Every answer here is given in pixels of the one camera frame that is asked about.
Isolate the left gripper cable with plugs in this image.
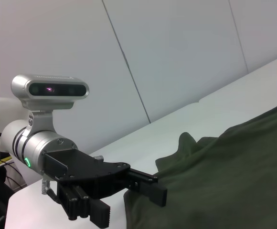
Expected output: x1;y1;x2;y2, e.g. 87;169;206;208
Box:
41;179;61;204

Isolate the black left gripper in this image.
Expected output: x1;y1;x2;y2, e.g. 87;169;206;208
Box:
42;148;168;228

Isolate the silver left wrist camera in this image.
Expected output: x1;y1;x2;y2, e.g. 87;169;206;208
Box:
11;74;90;135

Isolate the dark green t-shirt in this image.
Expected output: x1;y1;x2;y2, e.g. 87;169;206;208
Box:
123;98;277;229

